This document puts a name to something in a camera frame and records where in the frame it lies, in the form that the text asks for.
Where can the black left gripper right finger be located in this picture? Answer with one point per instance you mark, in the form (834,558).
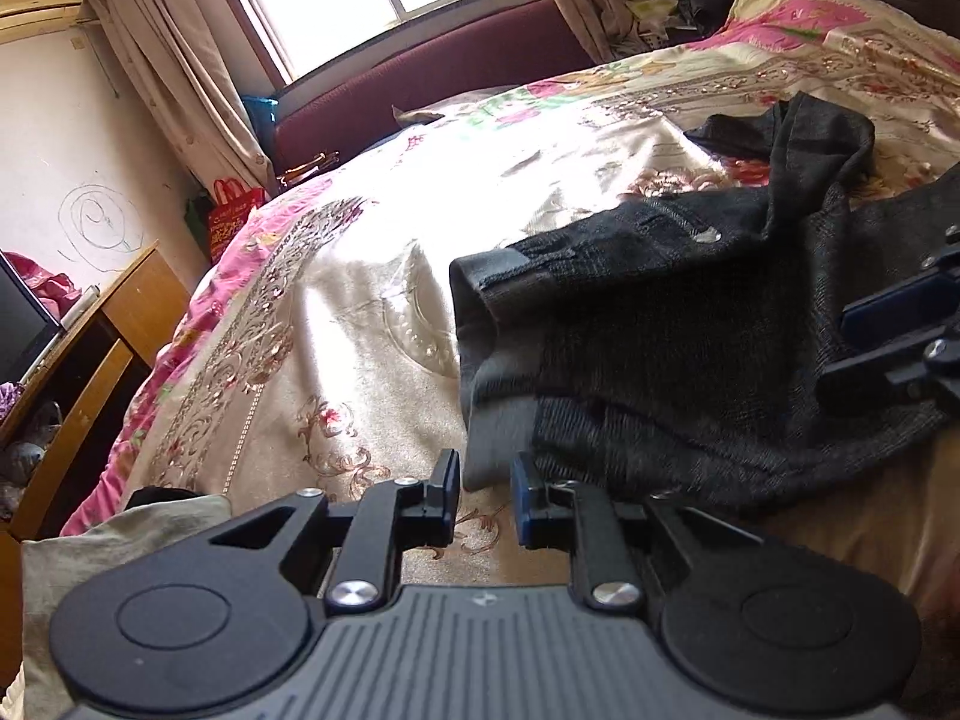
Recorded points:
(622,553)

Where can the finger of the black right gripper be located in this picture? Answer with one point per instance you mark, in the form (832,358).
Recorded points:
(904,372)
(928,298)

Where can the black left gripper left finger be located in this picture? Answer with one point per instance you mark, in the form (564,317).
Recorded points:
(351,555)

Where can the dark grey knit pants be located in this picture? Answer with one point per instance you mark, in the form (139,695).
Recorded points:
(676,344)

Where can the floral satin bedspread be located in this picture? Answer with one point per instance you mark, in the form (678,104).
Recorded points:
(321,352)

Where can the beige cloth at bedside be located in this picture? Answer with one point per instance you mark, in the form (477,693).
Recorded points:
(54,566)

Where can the wooden desk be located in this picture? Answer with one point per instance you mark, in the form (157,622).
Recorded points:
(92,374)

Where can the red gift bag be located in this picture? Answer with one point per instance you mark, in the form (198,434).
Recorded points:
(233,202)

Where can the black clothes pile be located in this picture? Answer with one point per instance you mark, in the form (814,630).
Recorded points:
(693,20)

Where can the pink cloth on desk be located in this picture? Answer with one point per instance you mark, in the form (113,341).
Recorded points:
(55,291)

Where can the black monitor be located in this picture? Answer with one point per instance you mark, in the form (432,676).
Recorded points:
(26,326)

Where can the blue plastic bin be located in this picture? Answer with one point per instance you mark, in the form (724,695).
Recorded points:
(262,113)

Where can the maroon padded window bench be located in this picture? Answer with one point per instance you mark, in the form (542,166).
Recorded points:
(522,44)

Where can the beige curtain left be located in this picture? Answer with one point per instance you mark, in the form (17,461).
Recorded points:
(170,56)

